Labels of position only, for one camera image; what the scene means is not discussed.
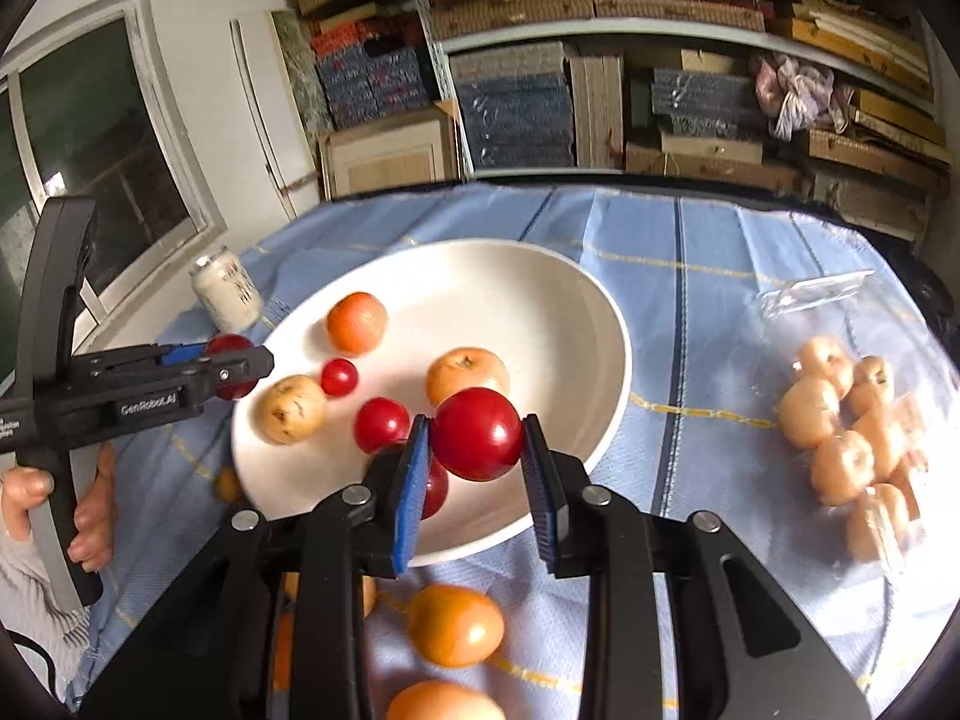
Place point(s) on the stack of dark blue boxes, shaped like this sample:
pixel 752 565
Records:
pixel 510 112

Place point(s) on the orange-yellow tangerine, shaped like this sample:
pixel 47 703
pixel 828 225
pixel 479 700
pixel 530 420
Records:
pixel 455 626

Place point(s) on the person's left hand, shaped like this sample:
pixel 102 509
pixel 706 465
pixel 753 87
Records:
pixel 96 540

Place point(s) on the yellow pear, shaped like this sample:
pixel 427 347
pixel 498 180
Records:
pixel 289 409

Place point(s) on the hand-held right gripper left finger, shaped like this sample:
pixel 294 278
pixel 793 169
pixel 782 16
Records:
pixel 411 495

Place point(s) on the blue tablecloth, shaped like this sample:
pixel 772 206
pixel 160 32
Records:
pixel 712 277

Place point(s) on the dark red plum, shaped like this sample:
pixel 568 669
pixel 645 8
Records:
pixel 477 433
pixel 229 345

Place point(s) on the small red plum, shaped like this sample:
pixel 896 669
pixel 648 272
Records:
pixel 339 376
pixel 381 424
pixel 433 487

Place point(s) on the white plate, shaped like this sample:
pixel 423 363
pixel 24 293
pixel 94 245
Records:
pixel 525 315

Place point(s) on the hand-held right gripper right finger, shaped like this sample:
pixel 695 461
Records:
pixel 540 487

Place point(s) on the pale wooden frame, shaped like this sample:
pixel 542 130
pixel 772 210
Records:
pixel 390 157

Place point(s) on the clear plastic box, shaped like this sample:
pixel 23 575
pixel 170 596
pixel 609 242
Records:
pixel 817 292

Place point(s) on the green marbled panel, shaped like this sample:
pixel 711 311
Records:
pixel 300 67

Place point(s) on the long white slat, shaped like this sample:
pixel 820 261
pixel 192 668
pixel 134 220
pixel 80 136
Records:
pixel 262 127

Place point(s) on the pale orange persimmon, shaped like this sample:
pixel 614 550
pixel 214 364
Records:
pixel 442 701

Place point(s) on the white-framed window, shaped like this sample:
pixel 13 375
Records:
pixel 97 127

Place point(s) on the large orange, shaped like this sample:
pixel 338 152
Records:
pixel 283 645

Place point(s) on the white metal shelf rack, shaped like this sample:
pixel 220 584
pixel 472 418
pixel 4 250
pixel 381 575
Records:
pixel 442 82

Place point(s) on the white drink can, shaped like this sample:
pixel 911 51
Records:
pixel 225 292

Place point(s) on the stack of blue floral boxes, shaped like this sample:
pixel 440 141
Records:
pixel 367 75

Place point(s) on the person's left forearm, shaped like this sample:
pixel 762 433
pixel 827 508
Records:
pixel 30 600

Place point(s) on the spotted orange persimmon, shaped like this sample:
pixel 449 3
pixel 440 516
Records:
pixel 466 375

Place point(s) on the orange mandarin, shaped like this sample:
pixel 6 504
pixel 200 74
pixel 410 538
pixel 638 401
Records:
pixel 357 322

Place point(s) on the group of pale peaches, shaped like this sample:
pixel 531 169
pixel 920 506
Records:
pixel 840 465

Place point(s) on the pink cloth bundle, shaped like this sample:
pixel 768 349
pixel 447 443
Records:
pixel 799 94

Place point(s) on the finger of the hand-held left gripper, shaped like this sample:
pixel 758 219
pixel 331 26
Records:
pixel 225 375
pixel 184 354

